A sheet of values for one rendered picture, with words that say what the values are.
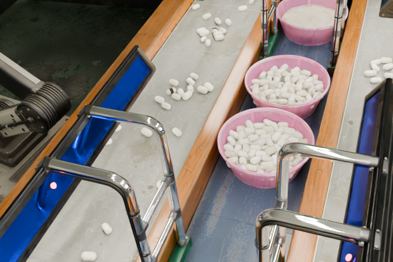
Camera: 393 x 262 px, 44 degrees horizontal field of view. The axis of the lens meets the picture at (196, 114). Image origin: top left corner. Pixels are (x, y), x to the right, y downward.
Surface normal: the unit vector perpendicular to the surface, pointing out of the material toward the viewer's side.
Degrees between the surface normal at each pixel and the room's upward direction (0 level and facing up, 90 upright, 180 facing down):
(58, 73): 0
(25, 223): 58
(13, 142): 0
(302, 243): 0
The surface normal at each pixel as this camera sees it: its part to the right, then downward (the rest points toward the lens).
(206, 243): -0.09, -0.75
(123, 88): 0.74, -0.26
